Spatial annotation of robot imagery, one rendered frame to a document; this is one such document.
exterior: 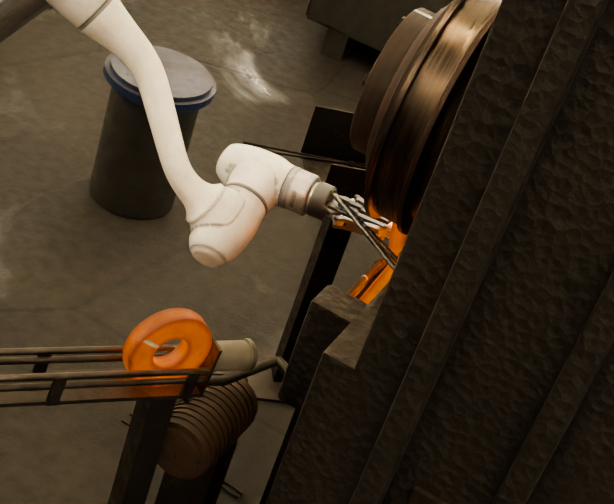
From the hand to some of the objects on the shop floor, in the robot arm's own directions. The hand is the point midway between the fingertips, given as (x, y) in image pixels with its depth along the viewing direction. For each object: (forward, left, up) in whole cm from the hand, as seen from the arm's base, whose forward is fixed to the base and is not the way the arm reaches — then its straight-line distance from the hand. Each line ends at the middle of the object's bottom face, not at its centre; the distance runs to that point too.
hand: (403, 235), depth 253 cm
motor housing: (-14, -47, -75) cm, 90 cm away
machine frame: (+45, -19, -74) cm, 89 cm away
